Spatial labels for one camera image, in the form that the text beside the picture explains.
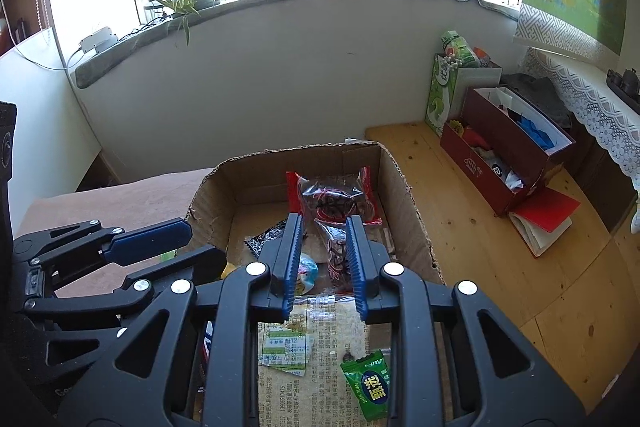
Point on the cardboard box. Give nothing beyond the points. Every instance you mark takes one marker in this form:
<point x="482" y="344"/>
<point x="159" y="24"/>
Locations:
<point x="235" y="197"/>

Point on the green carton box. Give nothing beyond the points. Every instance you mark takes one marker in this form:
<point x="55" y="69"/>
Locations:
<point x="440" y="97"/>

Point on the red notebook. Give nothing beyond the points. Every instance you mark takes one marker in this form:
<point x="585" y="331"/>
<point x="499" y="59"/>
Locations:
<point x="545" y="209"/>

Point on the red clear dark snack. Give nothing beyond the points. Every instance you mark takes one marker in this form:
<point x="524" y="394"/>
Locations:
<point x="335" y="202"/>

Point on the yellow candy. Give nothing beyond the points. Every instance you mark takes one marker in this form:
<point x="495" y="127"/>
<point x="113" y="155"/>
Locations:
<point x="229" y="269"/>

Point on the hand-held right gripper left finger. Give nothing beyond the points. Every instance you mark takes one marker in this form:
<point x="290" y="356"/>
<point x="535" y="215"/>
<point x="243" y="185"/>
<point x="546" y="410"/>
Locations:
<point x="290" y="272"/>

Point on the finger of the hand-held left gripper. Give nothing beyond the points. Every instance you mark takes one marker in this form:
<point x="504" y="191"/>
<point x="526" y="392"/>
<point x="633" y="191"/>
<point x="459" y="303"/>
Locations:
<point x="165" y="272"/>
<point x="150" y="239"/>

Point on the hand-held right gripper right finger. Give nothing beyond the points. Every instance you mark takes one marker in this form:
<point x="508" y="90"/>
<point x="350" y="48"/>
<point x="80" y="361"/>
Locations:
<point x="357" y="272"/>

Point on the green candy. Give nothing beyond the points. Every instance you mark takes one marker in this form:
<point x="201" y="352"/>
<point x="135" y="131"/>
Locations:
<point x="367" y="382"/>

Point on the dark red box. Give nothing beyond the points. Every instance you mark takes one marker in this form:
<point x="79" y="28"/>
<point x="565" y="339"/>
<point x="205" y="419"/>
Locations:
<point x="495" y="172"/>

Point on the blue folded item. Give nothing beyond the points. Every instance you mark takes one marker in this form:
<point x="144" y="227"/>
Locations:
<point x="537" y="132"/>

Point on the round colourful candy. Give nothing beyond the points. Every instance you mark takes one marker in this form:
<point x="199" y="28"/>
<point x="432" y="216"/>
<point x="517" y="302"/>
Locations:
<point x="306" y="274"/>

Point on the green snack bag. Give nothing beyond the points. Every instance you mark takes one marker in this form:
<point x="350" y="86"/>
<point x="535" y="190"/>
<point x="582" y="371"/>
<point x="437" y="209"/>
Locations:
<point x="457" y="47"/>

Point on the white plastic device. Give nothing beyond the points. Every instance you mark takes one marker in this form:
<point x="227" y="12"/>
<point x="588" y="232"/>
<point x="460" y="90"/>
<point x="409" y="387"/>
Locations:
<point x="97" y="39"/>

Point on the white box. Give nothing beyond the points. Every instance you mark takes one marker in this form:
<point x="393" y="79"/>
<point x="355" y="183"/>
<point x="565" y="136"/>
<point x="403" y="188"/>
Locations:
<point x="475" y="82"/>

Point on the black white patterned packet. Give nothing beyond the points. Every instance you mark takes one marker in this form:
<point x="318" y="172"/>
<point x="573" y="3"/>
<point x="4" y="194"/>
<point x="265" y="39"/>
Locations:
<point x="260" y="243"/>

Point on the white lace tablecloth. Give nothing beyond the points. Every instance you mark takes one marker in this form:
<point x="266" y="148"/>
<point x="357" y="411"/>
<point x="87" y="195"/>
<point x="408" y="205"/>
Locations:
<point x="590" y="97"/>

